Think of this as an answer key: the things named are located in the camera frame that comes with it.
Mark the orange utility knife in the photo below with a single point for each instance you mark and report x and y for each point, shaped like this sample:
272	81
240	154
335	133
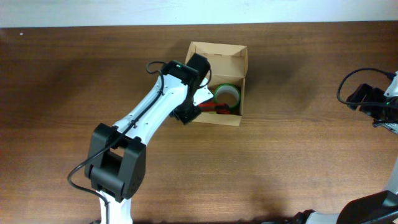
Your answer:
218	108

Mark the green tape roll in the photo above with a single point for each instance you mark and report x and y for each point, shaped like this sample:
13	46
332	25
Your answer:
228	94

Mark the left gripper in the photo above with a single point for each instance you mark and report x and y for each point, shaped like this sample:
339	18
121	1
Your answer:
189	116

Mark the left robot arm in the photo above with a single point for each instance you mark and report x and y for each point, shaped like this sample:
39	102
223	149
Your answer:
117	156

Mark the cardboard box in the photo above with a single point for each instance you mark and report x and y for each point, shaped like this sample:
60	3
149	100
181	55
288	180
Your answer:
229	64

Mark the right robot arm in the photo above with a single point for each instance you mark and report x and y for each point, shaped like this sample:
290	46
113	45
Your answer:
380	207

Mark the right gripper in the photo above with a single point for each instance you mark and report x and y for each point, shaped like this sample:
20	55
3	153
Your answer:
373	94

